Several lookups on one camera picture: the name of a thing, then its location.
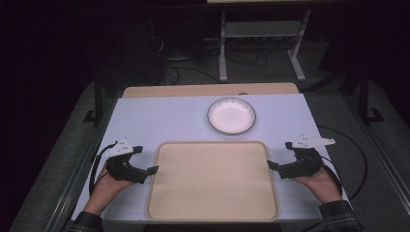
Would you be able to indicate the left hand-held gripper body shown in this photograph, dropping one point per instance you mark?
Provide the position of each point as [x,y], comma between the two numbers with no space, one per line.
[124,172]

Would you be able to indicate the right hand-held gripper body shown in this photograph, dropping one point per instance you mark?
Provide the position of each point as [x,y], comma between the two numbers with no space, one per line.
[303,166]

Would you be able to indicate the beige rectangular tray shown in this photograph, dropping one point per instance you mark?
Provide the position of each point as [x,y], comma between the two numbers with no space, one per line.
[212,183]

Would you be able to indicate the white round plate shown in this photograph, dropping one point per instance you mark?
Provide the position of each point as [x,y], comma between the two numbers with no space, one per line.
[231,116]

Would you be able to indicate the person's left hand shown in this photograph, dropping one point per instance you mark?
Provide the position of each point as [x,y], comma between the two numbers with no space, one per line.
[111,188]

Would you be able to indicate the person's right hand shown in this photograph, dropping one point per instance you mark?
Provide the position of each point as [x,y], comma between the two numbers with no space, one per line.
[322,187]

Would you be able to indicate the white table cover sheet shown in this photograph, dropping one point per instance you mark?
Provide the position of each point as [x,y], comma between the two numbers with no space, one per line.
[167,122]

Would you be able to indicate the black metal stand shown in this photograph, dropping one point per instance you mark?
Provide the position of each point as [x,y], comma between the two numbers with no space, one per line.
[366,103]
[97,106]

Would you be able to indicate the white metal stand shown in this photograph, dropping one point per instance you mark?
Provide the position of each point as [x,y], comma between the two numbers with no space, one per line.
[261,29]

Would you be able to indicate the aluminium frame rail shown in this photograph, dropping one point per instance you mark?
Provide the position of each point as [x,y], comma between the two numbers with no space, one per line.
[77,180]
[383,154]

